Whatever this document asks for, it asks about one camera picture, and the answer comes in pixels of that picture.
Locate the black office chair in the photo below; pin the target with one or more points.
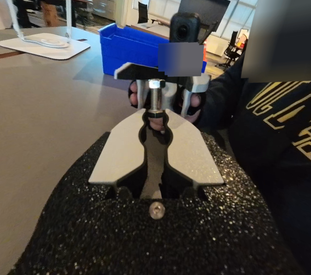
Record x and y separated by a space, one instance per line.
143 12
232 49

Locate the orange traffic cone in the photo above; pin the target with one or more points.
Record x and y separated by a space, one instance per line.
204 51

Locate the person's right forearm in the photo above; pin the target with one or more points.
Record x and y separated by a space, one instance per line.
218 100

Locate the instruction sign stand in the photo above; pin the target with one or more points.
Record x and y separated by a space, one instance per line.
75 49

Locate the steel hex nut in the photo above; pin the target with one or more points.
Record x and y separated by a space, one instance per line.
155 114

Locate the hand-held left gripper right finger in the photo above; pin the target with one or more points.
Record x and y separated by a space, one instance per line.
194 153

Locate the blue plastic bin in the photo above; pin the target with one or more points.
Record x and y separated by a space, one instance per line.
121 56

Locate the steel hex bolt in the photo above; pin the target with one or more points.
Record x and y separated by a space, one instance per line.
156 100

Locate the person's right hand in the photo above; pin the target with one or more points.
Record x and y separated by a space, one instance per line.
195 109

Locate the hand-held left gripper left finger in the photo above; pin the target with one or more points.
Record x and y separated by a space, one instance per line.
119 153

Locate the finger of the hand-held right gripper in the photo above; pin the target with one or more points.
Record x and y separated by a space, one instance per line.
138 72
200 83

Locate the grey background table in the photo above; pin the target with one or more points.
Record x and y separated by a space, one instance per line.
155 29

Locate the wooden desk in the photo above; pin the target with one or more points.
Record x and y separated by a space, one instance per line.
49 15

